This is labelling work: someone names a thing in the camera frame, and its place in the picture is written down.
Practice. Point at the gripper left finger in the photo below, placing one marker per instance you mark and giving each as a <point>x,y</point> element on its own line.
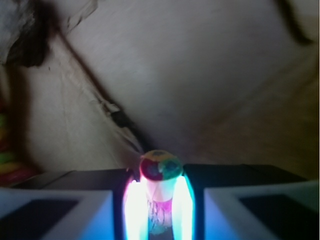
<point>74,205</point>

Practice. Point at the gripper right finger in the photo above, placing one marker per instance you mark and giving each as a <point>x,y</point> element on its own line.
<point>245,202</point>

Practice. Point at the brown paper bag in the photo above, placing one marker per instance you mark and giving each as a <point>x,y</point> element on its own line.
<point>222,82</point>

